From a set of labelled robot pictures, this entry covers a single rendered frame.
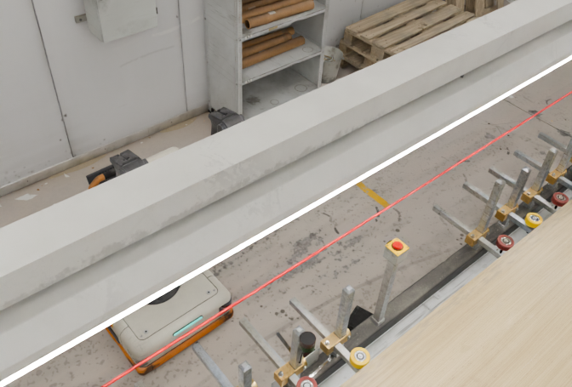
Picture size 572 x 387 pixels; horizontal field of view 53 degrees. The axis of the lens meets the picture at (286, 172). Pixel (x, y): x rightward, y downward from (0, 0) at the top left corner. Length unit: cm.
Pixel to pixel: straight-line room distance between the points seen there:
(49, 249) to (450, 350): 204
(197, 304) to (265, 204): 248
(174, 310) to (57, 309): 255
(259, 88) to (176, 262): 435
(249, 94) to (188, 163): 426
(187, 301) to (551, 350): 183
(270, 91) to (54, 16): 193
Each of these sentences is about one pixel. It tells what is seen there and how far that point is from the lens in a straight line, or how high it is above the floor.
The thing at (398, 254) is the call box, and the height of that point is 122.
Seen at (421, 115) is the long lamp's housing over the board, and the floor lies 237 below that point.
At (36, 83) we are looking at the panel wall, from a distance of 420.
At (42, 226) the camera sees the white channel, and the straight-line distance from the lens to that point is 73.
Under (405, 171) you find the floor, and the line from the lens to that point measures 462.
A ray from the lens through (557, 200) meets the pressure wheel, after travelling 335.
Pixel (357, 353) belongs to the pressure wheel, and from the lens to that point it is 244.
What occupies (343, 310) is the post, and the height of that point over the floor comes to 103.
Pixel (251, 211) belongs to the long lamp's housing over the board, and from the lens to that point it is 84.
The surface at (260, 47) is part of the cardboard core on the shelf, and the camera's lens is 480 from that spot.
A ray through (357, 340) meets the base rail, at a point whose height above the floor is 70.
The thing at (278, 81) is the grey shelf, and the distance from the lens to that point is 521.
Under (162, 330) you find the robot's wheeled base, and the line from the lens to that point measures 323.
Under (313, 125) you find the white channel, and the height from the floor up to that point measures 246.
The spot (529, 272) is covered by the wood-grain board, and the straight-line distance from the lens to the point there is 293.
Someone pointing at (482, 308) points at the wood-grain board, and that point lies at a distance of 271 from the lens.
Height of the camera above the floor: 297
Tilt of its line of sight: 42 degrees down
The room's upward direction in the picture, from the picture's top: 4 degrees clockwise
